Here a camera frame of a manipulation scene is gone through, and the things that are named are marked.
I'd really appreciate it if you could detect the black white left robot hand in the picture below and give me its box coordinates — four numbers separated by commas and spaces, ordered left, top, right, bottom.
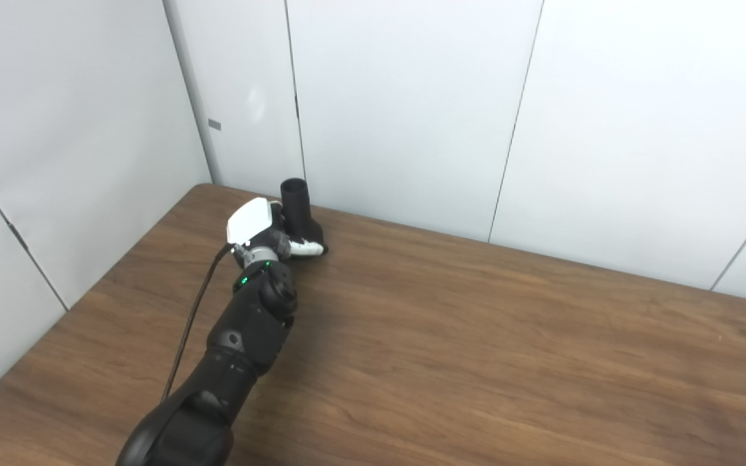
227, 197, 330, 267

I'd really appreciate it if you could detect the black funnel-shaped nozzle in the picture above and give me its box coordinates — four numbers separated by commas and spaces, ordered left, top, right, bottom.
280, 177, 328, 254

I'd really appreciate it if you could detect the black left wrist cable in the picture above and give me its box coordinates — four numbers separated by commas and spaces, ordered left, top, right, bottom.
161, 243, 236, 402

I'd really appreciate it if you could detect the grey wall corner post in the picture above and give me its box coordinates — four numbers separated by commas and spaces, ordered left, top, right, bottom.
163, 0, 223, 186

